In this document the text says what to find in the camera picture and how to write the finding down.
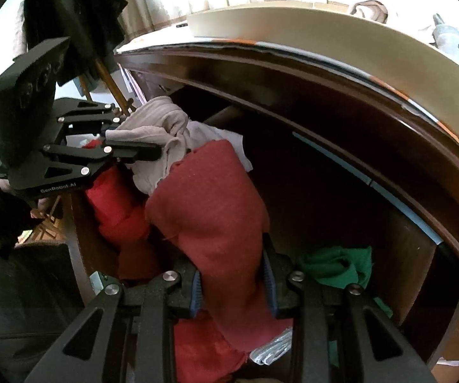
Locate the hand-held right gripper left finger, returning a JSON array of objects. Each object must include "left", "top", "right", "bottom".
[{"left": 24, "top": 259, "right": 203, "bottom": 383}]

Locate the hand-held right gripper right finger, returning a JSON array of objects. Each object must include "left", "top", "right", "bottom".
[{"left": 260, "top": 233, "right": 435, "bottom": 383}]

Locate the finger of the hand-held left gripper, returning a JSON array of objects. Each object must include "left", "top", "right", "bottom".
[
  {"left": 56, "top": 98, "right": 135, "bottom": 140},
  {"left": 41, "top": 139, "right": 163, "bottom": 180}
]

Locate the taupe underwear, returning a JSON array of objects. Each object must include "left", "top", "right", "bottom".
[{"left": 115, "top": 96, "right": 192, "bottom": 197}]

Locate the red underwear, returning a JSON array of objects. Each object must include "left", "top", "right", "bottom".
[
  {"left": 85, "top": 139, "right": 162, "bottom": 281},
  {"left": 145, "top": 139, "right": 294, "bottom": 352},
  {"left": 174, "top": 309, "right": 250, "bottom": 383}
]

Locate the green underwear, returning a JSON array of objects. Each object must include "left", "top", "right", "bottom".
[{"left": 296, "top": 245, "right": 394, "bottom": 368}]

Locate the silver patterned underwear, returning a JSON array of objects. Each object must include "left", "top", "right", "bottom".
[{"left": 249, "top": 326, "right": 294, "bottom": 367}]

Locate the white underwear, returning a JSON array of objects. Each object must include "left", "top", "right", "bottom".
[{"left": 185, "top": 122, "right": 254, "bottom": 173}]

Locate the light beige underwear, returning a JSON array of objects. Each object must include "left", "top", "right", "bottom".
[{"left": 348, "top": 0, "right": 390, "bottom": 22}]

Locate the grey teal underwear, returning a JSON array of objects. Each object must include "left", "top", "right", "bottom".
[{"left": 432, "top": 13, "right": 459, "bottom": 64}]

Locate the person's left hand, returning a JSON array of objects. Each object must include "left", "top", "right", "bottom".
[{"left": 0, "top": 177, "right": 60, "bottom": 220}]

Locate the stack of thin books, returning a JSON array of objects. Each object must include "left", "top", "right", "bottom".
[{"left": 118, "top": 64, "right": 147, "bottom": 102}]

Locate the black hanging cloth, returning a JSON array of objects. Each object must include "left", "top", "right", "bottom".
[{"left": 21, "top": 0, "right": 130, "bottom": 88}]

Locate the person's dark clothing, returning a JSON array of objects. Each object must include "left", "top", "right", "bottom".
[{"left": 0, "top": 243, "right": 90, "bottom": 383}]

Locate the wooden frame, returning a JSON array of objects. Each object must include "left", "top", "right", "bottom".
[{"left": 77, "top": 59, "right": 136, "bottom": 116}]

